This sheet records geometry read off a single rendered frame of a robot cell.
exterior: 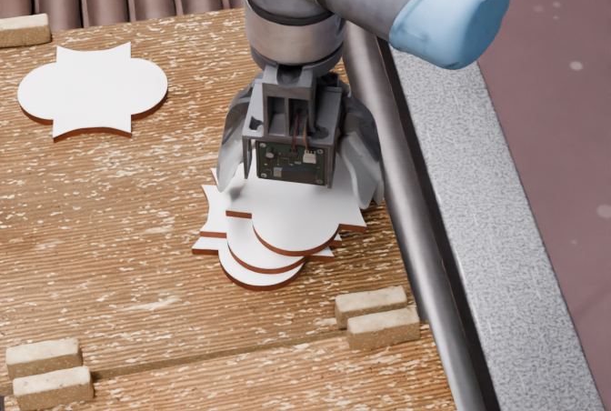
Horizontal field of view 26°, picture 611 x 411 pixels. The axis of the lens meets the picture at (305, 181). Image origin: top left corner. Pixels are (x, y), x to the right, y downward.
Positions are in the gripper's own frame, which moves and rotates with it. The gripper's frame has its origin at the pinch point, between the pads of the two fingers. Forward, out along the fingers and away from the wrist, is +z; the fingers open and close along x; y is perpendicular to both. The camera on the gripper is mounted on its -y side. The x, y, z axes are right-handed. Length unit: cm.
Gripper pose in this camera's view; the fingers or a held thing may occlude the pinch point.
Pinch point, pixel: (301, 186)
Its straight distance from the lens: 115.9
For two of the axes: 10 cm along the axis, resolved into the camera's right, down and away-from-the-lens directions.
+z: 0.0, 6.5, 7.6
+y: -1.5, 7.5, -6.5
